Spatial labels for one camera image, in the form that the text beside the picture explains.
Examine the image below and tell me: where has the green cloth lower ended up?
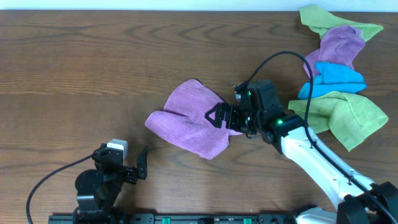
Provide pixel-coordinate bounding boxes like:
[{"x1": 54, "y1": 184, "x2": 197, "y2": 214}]
[{"x1": 287, "y1": 91, "x2": 389, "y2": 152}]

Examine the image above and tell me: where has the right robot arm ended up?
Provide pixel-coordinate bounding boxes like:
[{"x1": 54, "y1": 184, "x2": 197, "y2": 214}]
[{"x1": 205, "y1": 80, "x2": 397, "y2": 223}]

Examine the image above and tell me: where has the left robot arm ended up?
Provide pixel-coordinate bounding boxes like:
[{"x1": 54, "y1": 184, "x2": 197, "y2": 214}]
[{"x1": 72, "y1": 141, "x2": 149, "y2": 224}]

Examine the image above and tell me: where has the blue cloth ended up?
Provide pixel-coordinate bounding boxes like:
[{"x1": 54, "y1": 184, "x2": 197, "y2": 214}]
[{"x1": 312, "y1": 62, "x2": 367, "y2": 98}]

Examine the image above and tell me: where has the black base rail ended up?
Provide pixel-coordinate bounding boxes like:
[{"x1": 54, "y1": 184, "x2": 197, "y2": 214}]
[{"x1": 48, "y1": 213, "x2": 297, "y2": 224}]

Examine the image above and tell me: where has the green cloth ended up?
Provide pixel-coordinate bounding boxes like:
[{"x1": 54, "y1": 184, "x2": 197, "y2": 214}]
[
  {"x1": 287, "y1": 91, "x2": 389, "y2": 152},
  {"x1": 299, "y1": 4, "x2": 384, "y2": 42}
]

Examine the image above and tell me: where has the green cloth top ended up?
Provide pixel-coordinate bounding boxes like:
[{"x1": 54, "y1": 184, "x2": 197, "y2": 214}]
[{"x1": 299, "y1": 4, "x2": 384, "y2": 42}]

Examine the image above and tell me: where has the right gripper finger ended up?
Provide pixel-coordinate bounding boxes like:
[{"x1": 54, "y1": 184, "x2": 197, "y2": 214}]
[
  {"x1": 206, "y1": 103, "x2": 230, "y2": 115},
  {"x1": 205, "y1": 112, "x2": 224, "y2": 128}
]

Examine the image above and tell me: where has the purple cloth in pile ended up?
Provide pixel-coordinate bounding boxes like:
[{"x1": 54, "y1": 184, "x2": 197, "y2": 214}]
[{"x1": 305, "y1": 25, "x2": 365, "y2": 76}]

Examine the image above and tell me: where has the purple microfiber cloth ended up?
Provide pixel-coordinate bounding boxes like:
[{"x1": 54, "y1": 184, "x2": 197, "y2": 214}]
[{"x1": 145, "y1": 79, "x2": 240, "y2": 159}]

